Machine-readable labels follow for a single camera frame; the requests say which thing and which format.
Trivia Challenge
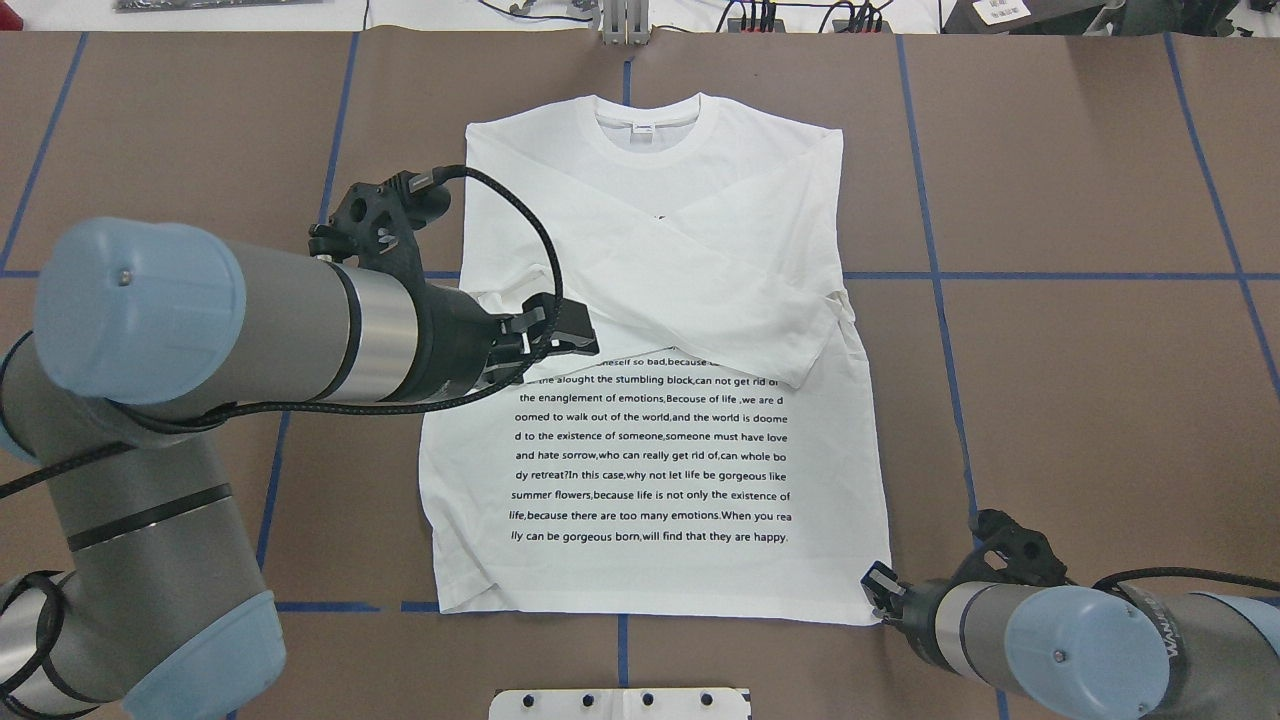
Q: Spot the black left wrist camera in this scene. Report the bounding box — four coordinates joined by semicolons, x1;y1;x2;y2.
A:
308;170;451;275

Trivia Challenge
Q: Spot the white printed t-shirt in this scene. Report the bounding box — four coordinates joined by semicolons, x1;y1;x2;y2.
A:
419;94;891;626

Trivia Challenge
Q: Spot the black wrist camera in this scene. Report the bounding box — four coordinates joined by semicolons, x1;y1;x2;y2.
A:
957;509;1073;587
308;170;451;275

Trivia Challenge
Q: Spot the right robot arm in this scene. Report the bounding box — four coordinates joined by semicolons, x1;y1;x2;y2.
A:
861;562;1279;719

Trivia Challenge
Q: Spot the white mounting plate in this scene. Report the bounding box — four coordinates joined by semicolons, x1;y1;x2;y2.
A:
488;687;753;719

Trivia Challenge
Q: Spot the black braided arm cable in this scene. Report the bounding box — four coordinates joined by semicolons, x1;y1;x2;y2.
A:
0;165;566;498

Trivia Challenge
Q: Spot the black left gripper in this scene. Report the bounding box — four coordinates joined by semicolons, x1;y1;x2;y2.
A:
410;282;600;401

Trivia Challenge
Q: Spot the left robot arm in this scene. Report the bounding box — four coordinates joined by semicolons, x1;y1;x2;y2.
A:
3;218;598;719

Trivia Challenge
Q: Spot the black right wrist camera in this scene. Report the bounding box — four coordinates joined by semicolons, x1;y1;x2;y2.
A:
957;509;1073;587

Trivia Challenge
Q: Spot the aluminium frame post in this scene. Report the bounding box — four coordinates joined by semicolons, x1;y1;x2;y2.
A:
596;0;652;46

